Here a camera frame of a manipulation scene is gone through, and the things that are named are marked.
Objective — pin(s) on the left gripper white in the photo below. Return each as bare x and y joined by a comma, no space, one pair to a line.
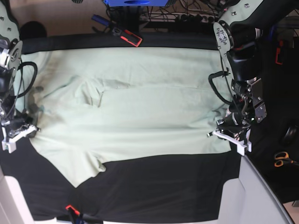
243,143

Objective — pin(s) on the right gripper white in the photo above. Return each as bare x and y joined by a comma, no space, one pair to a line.
11,137

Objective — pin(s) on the light green T-shirt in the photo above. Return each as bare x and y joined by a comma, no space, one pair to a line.
95,106

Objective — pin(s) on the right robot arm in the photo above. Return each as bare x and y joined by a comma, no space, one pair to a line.
14,124

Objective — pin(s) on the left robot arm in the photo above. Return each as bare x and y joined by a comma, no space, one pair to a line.
237,32

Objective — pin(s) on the black computer mouse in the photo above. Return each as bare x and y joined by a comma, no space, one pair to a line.
290,135

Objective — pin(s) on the black table cloth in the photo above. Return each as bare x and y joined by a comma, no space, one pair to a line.
162,188

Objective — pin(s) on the white bin left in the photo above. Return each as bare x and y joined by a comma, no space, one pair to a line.
13,207

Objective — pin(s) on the red clamp bottom edge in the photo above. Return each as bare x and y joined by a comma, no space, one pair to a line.
77,217

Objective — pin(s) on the red clamp right side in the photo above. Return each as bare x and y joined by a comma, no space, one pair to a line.
280,53

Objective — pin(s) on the blue box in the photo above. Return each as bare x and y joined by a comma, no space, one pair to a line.
154,3

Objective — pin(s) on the orange handled scissors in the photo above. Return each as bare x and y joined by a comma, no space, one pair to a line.
282,159

